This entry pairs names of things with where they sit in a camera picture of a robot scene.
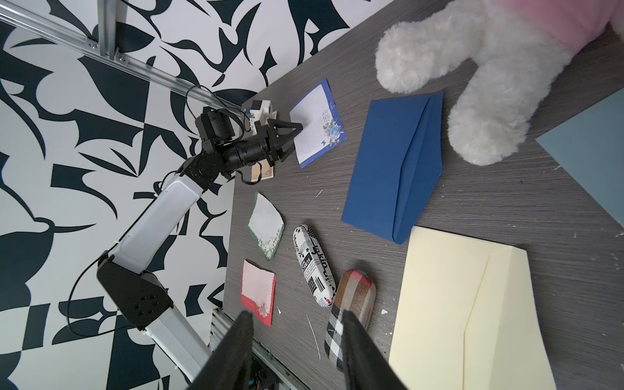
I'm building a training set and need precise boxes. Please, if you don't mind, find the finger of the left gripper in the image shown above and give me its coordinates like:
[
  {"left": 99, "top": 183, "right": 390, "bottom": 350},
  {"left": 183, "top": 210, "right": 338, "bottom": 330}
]
[{"left": 270, "top": 119, "right": 303, "bottom": 156}]

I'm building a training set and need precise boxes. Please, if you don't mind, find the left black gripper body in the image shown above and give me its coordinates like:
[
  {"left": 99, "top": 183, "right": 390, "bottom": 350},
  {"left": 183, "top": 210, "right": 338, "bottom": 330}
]
[{"left": 233, "top": 120, "right": 285, "bottom": 168}]

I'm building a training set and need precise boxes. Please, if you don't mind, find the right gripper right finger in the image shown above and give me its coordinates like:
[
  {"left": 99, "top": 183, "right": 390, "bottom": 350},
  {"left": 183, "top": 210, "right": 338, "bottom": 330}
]
[{"left": 341, "top": 310, "right": 406, "bottom": 390}]

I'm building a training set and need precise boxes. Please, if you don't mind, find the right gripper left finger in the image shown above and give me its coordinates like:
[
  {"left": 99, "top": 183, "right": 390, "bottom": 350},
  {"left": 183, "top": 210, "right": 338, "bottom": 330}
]
[{"left": 188, "top": 311, "right": 254, "bottom": 390}]

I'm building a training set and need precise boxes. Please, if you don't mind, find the small white letter paper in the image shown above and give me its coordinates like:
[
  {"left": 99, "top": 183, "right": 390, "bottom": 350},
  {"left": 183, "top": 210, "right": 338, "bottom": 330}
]
[{"left": 289, "top": 78, "right": 346, "bottom": 168}]

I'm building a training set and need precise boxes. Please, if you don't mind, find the white letter paper green border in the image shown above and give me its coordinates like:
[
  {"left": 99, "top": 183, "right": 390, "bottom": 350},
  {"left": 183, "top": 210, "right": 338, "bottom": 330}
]
[{"left": 247, "top": 193, "right": 285, "bottom": 261}]

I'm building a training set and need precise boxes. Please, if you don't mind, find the cream envelope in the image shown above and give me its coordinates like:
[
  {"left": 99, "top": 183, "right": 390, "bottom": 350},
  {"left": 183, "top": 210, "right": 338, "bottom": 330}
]
[{"left": 389, "top": 227, "right": 555, "bottom": 389}]

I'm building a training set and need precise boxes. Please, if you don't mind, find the dark blue envelope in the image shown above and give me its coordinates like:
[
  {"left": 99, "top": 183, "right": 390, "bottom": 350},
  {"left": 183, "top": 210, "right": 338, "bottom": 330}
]
[{"left": 341, "top": 92, "right": 444, "bottom": 245}]

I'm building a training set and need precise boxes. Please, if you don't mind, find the light blue envelope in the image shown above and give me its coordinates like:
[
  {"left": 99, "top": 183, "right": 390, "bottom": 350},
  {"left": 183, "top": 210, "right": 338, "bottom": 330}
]
[{"left": 537, "top": 89, "right": 623, "bottom": 225}]

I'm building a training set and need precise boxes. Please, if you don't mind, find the beige lined letter paper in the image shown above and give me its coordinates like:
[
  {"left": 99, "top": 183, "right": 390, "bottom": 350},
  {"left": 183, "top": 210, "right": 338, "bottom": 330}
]
[{"left": 251, "top": 161, "right": 275, "bottom": 182}]

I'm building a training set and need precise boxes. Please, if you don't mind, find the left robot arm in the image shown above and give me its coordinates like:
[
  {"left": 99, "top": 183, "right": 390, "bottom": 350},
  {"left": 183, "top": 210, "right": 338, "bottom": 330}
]
[{"left": 97, "top": 107, "right": 303, "bottom": 380}]

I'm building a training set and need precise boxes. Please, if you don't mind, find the brown plaid glasses case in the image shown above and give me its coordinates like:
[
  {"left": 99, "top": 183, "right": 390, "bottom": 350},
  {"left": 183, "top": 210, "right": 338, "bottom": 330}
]
[{"left": 323, "top": 269, "right": 378, "bottom": 371}]

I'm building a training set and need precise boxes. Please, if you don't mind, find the white black patterned glasses case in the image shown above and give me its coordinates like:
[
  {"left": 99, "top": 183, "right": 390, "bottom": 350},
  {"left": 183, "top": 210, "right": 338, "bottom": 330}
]
[{"left": 292, "top": 224, "right": 337, "bottom": 307}]

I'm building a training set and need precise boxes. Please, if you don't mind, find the white plush bear pink shirt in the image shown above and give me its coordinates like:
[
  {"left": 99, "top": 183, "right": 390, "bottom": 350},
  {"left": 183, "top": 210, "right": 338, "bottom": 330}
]
[{"left": 375, "top": 0, "right": 623, "bottom": 166}]

